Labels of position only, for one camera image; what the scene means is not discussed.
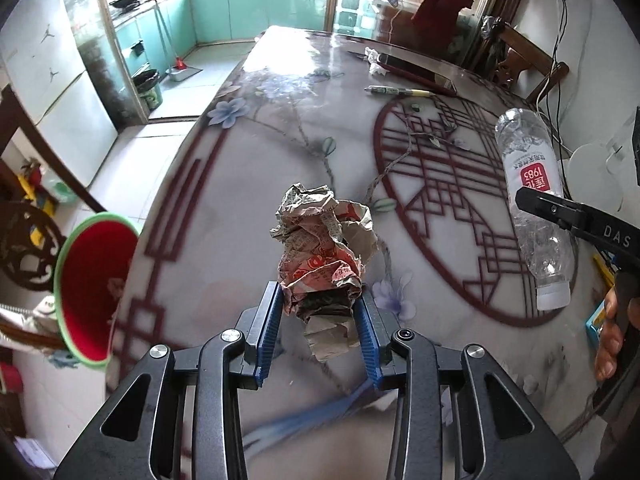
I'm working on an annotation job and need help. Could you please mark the broom with red head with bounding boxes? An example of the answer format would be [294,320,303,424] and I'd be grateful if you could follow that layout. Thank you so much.
[150,0,189,71]

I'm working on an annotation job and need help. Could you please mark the black cable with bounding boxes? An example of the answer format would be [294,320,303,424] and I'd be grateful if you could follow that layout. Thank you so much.
[549,0,572,201]

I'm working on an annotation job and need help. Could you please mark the white handbag with pearl strap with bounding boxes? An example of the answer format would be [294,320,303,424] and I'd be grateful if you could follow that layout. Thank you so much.
[0,295,63,351]

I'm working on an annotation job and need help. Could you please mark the clear plastic bottle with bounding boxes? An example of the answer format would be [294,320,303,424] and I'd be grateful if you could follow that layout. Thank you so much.
[495,107,578,312]

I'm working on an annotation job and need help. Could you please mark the carved dark wooden chair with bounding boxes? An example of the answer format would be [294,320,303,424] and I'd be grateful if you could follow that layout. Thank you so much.
[0,85,108,292]

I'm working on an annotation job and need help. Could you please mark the smartphone with red case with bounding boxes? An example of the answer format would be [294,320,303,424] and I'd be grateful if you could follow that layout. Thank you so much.
[377,52,458,97]

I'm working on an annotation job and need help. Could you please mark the plain wooden chair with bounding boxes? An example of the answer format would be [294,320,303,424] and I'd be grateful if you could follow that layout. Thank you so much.
[480,17,571,106]

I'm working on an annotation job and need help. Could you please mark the crumpled white tissue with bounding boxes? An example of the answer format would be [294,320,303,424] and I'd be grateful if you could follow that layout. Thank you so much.
[364,46,389,77]

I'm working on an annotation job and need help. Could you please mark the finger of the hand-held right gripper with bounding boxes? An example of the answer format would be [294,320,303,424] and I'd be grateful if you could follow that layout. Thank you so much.
[515,186,587,237]

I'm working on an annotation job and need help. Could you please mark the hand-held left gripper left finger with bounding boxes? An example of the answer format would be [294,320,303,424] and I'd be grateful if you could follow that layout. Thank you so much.
[52,281,283,480]

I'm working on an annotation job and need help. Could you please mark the teal kitchen cabinets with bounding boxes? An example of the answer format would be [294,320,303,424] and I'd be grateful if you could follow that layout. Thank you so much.
[112,0,331,73]

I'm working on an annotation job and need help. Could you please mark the white cable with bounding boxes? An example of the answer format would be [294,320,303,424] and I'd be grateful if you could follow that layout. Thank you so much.
[525,10,592,107]

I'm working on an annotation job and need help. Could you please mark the printed paper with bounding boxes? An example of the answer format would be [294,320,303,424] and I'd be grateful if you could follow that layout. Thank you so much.
[270,183,376,363]

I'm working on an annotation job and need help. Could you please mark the red bin with green rim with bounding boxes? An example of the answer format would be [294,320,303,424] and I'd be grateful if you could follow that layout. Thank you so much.
[52,212,143,372]

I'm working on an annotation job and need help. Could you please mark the white round stand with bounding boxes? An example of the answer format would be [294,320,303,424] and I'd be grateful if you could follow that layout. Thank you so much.
[562,142,638,211]

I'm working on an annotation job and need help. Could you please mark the white printed box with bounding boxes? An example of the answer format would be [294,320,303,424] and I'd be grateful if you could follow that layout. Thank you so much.
[15,437,57,469]

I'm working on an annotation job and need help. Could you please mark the pen with yellow barrel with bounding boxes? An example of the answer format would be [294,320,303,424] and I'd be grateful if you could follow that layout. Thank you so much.
[364,86,435,98]

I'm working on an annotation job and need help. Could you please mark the grey dustpan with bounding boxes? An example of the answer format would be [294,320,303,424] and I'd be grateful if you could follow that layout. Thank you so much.
[167,66,204,83]

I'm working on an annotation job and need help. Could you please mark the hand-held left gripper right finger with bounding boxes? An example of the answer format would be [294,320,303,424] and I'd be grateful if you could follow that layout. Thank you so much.
[352,292,581,480]

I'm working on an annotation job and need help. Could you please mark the black kitchen waste bin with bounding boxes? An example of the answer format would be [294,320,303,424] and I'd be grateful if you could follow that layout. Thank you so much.
[131,70,164,111]

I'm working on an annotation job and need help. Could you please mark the blue box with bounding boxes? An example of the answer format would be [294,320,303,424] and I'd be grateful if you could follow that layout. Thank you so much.
[585,302,609,347]

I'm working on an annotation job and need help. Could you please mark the person's right hand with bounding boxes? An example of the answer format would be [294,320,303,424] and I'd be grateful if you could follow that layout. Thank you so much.
[595,287,623,382]

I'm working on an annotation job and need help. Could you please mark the white refrigerator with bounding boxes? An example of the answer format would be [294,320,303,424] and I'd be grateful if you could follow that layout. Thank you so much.
[0,0,121,186]

